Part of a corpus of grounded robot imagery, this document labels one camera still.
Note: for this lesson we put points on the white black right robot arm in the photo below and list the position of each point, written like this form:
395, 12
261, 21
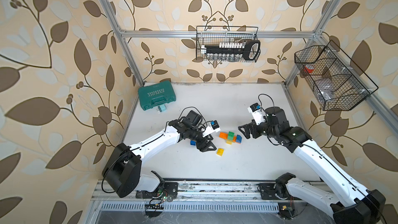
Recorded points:
350, 202

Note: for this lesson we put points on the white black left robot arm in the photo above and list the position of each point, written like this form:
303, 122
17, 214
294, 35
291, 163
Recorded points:
124, 170

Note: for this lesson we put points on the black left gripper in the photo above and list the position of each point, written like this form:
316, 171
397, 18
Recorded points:
203, 148

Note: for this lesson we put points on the black wire basket back wall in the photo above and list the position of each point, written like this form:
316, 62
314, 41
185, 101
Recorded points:
213, 35

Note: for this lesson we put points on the aluminium frame corner post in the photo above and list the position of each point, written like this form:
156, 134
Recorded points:
316, 34
111, 17

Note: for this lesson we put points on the black wire basket wall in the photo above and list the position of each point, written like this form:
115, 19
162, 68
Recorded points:
352, 85
213, 35

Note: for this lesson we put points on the green lego brick square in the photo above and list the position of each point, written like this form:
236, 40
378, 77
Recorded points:
231, 136

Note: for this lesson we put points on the small electronics board left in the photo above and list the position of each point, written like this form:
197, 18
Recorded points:
153, 210

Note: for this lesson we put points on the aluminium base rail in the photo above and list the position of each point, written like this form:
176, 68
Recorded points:
201, 190

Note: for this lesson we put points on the black white socket set rail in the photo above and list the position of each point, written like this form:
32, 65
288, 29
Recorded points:
245, 51

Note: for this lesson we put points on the small electronics board right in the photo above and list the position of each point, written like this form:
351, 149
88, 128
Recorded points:
287, 211

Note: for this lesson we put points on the aluminium frame corner post left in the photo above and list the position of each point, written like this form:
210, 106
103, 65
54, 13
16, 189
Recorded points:
111, 17

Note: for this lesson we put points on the red tape roll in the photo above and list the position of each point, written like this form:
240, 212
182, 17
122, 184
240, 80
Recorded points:
309, 68

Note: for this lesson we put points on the clear plastic bag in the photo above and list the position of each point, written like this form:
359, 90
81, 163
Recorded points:
325, 87

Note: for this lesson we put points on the green plastic tool case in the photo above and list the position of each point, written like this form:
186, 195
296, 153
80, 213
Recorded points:
156, 95

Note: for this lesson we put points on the aluminium frame corner post right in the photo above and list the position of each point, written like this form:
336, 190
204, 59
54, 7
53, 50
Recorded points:
316, 34

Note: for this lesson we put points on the small teal white box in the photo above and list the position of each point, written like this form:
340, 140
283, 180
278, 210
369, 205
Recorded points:
162, 108

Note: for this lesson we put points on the small blue lego brick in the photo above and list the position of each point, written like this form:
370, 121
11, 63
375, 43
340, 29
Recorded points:
238, 139

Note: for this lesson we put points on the black wire basket right wall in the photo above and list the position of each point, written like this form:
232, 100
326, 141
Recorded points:
352, 85

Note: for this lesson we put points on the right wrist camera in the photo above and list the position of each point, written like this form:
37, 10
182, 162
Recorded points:
272, 115

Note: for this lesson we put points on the small electronics board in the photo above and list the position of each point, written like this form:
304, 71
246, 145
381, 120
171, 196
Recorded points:
153, 210
287, 211

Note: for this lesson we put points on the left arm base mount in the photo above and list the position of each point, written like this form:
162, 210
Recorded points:
167, 191

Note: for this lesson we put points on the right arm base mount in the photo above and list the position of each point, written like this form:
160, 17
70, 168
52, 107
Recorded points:
268, 191

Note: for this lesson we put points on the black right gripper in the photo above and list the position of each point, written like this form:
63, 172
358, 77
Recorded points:
253, 126

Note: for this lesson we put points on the orange lego brick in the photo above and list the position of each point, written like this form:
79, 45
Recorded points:
223, 135

